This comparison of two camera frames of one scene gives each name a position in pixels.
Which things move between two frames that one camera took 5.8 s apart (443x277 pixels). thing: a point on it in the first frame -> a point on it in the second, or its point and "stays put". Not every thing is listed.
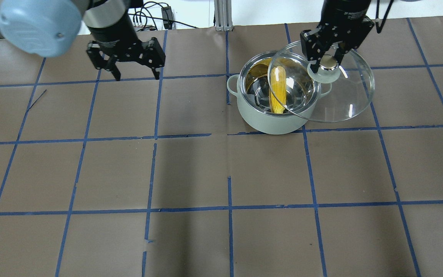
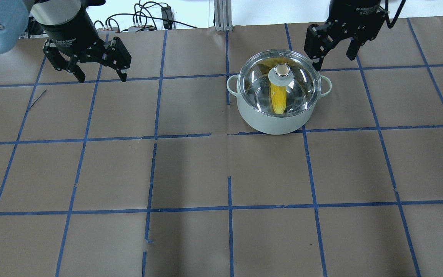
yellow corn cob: x=277 y=91 stays put
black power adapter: x=167 y=17 stays put
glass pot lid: x=333 y=93 -> x=280 y=82
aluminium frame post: x=223 y=15 stays put
